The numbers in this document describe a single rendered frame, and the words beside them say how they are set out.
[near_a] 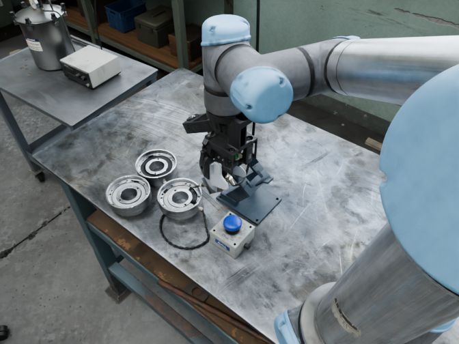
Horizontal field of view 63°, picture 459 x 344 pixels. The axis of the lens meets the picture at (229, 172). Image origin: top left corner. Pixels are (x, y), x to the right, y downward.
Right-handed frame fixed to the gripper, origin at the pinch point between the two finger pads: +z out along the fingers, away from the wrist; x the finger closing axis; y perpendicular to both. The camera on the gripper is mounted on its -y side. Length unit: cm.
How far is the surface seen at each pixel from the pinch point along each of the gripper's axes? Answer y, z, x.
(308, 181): 9.4, 10.2, 23.2
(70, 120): -75, 20, 0
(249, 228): 10.2, 6.8, -1.0
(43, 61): -111, 14, 10
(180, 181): -12.1, 7.4, -1.3
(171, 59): -147, 56, 103
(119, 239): -29.8, 35.5, -13.4
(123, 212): -14.9, 8.6, -16.3
